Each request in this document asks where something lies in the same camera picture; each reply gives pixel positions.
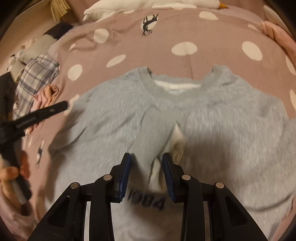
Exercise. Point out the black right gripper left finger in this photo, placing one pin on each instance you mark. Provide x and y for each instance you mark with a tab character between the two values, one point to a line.
65	220

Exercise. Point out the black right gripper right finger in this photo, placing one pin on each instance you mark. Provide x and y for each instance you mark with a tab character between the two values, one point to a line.
228	218

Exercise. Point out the grey blue sweatshirt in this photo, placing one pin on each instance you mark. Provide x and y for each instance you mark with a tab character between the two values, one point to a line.
218	129

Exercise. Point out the orange pink clothes pile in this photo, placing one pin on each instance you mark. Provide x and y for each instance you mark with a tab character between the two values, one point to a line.
45	97

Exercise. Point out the white grey clothes heap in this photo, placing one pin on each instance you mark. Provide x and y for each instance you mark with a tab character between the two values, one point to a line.
33	48

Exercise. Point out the left hand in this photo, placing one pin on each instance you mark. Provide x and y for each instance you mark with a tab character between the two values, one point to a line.
8	174

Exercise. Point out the plaid grey shirt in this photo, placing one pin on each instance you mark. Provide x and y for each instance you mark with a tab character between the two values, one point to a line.
38	73

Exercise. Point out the straw tassel item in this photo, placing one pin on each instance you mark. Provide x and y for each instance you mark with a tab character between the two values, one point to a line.
59	8

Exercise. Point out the white plush pillow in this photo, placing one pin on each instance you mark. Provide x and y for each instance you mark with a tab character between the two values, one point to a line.
106	8

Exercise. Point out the pink polka dot bedspread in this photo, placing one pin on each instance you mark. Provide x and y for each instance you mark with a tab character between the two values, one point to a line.
183	43

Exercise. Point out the pink folded garment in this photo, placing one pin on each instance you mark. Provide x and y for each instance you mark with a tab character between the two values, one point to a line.
280	36

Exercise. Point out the cream folded garment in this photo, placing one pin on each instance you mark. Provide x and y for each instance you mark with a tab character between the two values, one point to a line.
274	18

